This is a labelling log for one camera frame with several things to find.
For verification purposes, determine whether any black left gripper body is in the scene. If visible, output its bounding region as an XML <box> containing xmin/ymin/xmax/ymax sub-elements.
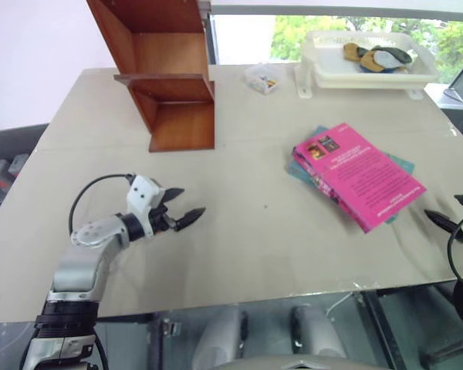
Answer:
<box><xmin>149</xmin><ymin>188</ymin><xmax>178</xmax><ymax>234</ymax></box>

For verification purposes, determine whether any wooden shelf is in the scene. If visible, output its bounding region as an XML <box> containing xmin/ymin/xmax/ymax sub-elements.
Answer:
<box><xmin>86</xmin><ymin>0</ymin><xmax>217</xmax><ymax>154</ymax></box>

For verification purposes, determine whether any teal paperback book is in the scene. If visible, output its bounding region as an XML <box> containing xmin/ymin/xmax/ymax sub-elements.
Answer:
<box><xmin>286</xmin><ymin>124</ymin><xmax>416</xmax><ymax>225</ymax></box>

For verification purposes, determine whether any pink paperback book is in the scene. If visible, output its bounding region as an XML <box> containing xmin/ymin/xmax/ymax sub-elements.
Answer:
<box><xmin>295</xmin><ymin>123</ymin><xmax>427</xmax><ymax>234</ymax></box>

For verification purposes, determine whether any small clear plastic box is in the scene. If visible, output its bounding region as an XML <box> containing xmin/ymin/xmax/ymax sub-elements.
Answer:
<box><xmin>243</xmin><ymin>63</ymin><xmax>283</xmax><ymax>95</ymax></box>

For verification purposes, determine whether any white plastic basket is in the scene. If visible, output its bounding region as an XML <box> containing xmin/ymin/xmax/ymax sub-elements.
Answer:
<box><xmin>293</xmin><ymin>30</ymin><xmax>440</xmax><ymax>100</ymax></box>

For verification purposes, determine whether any grey rounded robot leg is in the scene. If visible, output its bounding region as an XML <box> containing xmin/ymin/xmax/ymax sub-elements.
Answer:
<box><xmin>290</xmin><ymin>305</ymin><xmax>349</xmax><ymax>362</ymax></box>

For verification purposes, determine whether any grey sock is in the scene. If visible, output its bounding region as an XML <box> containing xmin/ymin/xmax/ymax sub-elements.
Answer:
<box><xmin>373</xmin><ymin>49</ymin><xmax>401</xmax><ymax>70</ymax></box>

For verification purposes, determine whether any mustard yellow sock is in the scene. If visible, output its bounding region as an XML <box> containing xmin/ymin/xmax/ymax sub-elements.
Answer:
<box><xmin>359</xmin><ymin>51</ymin><xmax>385</xmax><ymax>73</ymax></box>
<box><xmin>343</xmin><ymin>42</ymin><xmax>370</xmax><ymax>65</ymax></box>

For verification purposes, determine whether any grey robot torso edge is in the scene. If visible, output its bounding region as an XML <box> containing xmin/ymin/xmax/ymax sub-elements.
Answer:
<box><xmin>215</xmin><ymin>355</ymin><xmax>387</xmax><ymax>370</ymax></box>

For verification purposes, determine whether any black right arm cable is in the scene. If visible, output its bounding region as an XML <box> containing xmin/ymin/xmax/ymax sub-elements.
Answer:
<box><xmin>447</xmin><ymin>210</ymin><xmax>463</xmax><ymax>282</ymax></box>

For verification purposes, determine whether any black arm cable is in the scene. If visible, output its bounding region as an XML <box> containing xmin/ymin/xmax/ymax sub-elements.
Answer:
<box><xmin>68</xmin><ymin>173</ymin><xmax>136</xmax><ymax>237</ymax></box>
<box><xmin>447</xmin><ymin>210</ymin><xmax>463</xmax><ymax>282</ymax></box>

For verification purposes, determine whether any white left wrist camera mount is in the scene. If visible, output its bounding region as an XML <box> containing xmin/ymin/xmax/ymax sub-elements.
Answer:
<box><xmin>126</xmin><ymin>174</ymin><xmax>170</xmax><ymax>239</ymax></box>

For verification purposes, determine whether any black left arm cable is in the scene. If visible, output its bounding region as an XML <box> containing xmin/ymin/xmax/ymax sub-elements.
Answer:
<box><xmin>68</xmin><ymin>173</ymin><xmax>136</xmax><ymax>237</ymax></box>

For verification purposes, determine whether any black metal table frame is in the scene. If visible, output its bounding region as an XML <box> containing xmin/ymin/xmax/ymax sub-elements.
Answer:
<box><xmin>359</xmin><ymin>288</ymin><xmax>407</xmax><ymax>370</ymax></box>

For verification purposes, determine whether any thin white cable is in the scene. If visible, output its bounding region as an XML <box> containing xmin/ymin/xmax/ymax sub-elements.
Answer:
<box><xmin>326</xmin><ymin>291</ymin><xmax>355</xmax><ymax>319</ymax></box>

